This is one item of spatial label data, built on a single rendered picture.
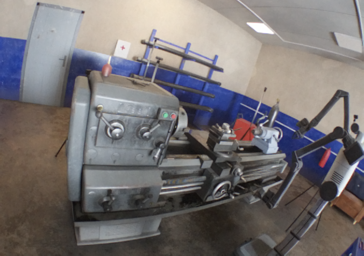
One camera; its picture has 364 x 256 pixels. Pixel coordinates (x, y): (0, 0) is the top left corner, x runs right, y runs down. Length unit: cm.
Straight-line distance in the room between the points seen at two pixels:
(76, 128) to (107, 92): 26
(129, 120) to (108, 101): 16
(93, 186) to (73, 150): 24
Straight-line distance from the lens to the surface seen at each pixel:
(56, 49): 420
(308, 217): 164
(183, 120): 142
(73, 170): 119
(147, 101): 106
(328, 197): 150
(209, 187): 161
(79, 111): 100
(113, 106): 101
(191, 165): 152
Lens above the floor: 153
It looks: 15 degrees down
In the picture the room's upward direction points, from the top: 19 degrees clockwise
